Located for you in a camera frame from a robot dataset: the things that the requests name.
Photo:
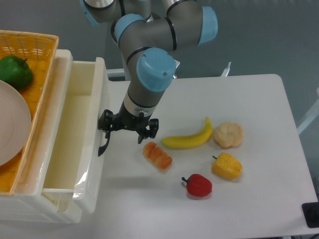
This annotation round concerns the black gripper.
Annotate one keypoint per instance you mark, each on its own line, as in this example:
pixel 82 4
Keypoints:
pixel 144 126

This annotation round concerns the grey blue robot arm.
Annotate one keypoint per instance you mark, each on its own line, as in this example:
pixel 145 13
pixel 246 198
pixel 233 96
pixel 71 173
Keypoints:
pixel 146 45

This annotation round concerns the white drawer cabinet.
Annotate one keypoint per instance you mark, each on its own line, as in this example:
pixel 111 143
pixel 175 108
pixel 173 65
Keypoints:
pixel 27 202

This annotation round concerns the orange glazed bread loaf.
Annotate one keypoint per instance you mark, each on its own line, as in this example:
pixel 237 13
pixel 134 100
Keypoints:
pixel 157 157

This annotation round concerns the yellow banana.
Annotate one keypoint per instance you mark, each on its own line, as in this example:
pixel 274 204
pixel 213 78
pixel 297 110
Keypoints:
pixel 190 141

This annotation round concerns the red bell pepper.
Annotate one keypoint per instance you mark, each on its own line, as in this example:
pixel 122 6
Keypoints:
pixel 198 186

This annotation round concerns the round bread roll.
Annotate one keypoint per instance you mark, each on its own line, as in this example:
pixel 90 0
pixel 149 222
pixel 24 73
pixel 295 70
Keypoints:
pixel 229 134

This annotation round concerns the yellow bell pepper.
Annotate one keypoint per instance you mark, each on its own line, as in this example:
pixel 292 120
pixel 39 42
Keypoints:
pixel 226 166

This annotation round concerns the beige plate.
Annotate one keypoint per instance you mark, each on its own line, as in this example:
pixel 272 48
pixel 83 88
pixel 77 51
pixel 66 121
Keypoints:
pixel 15 122

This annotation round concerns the yellow wicker basket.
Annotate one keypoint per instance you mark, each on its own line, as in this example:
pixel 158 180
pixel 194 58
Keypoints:
pixel 40 50

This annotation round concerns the green bell pepper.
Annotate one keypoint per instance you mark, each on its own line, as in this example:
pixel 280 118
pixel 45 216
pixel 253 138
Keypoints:
pixel 15 71

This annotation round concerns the black device at edge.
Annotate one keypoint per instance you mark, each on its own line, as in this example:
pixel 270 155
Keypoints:
pixel 311 214

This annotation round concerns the white frame bar right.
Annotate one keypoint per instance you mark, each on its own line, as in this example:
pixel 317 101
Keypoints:
pixel 311 114

